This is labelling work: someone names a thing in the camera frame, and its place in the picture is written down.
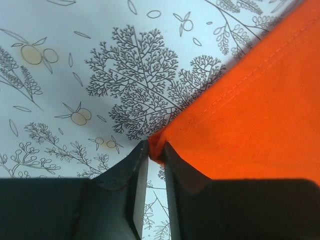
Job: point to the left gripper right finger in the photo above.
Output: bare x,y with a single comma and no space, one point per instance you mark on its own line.
201,208

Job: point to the orange t-shirt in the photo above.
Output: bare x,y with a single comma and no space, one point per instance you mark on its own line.
262,119

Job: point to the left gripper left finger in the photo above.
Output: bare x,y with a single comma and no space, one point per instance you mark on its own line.
107,207

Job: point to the floral patterned table mat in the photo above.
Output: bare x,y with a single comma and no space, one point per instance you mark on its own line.
82,82

